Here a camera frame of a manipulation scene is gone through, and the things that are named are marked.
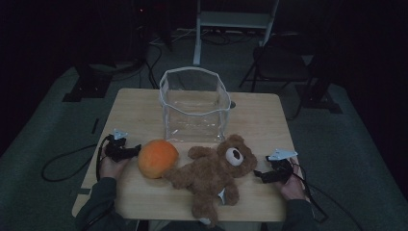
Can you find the person's right hand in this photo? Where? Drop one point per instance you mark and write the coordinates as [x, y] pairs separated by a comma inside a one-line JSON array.
[[293, 189]]

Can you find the black folding chair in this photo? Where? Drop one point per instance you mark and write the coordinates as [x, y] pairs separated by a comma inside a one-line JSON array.
[[279, 61]]

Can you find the brown teddy bear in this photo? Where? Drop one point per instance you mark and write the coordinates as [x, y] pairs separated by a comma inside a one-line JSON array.
[[211, 173]]

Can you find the black stand base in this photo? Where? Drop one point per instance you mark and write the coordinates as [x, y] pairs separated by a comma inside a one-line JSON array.
[[88, 85], [319, 101]]

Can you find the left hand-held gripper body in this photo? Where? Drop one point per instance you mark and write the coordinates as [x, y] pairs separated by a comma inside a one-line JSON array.
[[116, 150]]

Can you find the clear plastic bag white trim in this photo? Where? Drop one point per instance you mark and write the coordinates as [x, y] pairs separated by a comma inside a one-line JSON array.
[[192, 115]]

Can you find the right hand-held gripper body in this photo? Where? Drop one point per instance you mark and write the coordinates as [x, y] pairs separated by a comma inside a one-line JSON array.
[[282, 168]]

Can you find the orange plush ball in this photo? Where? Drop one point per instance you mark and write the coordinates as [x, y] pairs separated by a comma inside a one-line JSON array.
[[157, 159]]

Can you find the small black bar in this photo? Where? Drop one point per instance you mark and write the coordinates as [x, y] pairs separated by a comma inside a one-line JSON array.
[[95, 126]]

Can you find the white metal desk frame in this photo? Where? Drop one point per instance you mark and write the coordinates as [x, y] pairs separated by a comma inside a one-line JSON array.
[[235, 19]]

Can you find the person's left hand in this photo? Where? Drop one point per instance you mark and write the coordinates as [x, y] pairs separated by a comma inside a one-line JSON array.
[[110, 168]]

